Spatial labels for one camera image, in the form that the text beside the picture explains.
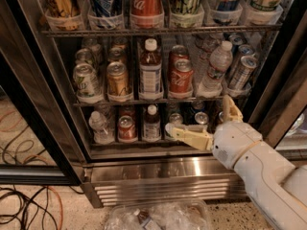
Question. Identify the silver slim can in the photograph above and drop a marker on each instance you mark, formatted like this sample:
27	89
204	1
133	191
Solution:
243	50
245	67

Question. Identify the gold can bottom shelf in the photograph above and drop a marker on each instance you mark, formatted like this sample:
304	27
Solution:
219	118

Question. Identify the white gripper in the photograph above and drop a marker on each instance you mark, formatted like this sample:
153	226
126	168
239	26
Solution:
235	143

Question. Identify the yellow can top shelf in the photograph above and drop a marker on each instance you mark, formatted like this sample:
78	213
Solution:
64	11

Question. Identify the brown tea bottle blue label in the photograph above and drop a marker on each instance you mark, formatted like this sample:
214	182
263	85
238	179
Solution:
150	70

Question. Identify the green white can top shelf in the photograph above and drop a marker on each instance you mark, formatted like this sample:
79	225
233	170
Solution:
184	12

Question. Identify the gold can shelf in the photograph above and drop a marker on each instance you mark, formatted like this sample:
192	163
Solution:
117	79
219	118
117	54

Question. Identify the blue white can top shelf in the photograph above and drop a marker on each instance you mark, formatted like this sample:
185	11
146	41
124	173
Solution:
105	11

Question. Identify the white green can top right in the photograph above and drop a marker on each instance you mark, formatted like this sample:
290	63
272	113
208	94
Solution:
261	12

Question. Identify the blue can bottom shelf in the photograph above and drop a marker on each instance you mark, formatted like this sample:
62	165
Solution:
202	119

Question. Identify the middle white green can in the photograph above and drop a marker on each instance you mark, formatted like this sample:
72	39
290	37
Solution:
85	55

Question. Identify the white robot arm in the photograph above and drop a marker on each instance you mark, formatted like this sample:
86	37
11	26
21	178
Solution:
275	185

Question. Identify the green can bottom shelf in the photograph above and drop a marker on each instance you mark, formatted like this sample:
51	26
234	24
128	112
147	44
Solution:
174	119

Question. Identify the tea bottle bottom shelf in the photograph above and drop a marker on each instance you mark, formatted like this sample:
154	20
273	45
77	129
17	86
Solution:
151	125

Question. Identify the clear water bottle middle shelf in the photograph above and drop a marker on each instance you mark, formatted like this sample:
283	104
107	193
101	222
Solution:
219	61

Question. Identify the red cola can bottom shelf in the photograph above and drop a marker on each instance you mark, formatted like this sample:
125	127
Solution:
126	129

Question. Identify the front white green can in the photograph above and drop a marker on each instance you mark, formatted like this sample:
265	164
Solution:
88	87

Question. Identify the clear water bottle shelf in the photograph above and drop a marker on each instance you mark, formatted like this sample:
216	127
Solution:
219	61
102	128

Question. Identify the front red cola can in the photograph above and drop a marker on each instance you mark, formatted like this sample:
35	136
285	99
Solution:
181	76

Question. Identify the rear red cola can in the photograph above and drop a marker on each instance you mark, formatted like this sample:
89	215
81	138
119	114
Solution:
177	52

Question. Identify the front silver slim can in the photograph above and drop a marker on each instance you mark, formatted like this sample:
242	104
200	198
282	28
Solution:
245	67

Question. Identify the clear plastic bin of bottles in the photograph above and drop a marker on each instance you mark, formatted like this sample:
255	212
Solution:
185	214

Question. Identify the front gold can middle shelf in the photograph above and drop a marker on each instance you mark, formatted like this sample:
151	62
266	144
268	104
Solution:
117	79

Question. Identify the clear water bottle bottom shelf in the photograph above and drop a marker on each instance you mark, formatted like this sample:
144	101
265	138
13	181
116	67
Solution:
102	128

